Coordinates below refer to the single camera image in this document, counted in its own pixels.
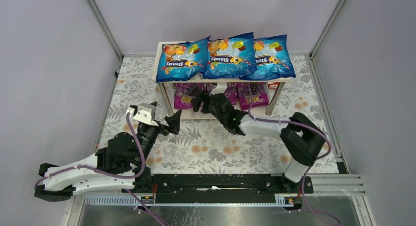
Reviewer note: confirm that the floral patterned table mat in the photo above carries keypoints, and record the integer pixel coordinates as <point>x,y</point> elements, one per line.
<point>204,146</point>

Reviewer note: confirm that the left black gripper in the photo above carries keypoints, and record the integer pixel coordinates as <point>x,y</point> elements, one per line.
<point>165,127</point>

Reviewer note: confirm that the red white packet behind shelf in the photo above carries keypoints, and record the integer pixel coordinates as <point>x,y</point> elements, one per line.
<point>273,85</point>

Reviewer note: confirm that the blue Slendy bag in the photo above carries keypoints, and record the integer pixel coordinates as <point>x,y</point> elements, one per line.
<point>181,61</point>
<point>232,57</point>
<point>272,59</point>

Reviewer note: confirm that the slotted cable duct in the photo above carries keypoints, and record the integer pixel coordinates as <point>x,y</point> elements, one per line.
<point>189,200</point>

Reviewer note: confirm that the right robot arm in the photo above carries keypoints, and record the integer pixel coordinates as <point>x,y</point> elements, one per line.
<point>302,138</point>

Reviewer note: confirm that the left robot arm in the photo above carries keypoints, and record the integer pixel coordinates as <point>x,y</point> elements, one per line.
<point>120,166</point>

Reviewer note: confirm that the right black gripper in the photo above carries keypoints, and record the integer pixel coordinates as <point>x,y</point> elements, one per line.
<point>207,103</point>

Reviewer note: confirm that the white wooden two-tier shelf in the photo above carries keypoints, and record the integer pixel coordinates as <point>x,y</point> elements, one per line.
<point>167,90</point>

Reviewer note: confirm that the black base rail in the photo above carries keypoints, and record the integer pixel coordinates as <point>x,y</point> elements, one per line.
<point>263,183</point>

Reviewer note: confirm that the purple candy bag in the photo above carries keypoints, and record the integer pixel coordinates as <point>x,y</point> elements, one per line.
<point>185,93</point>
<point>252,94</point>
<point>230,92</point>

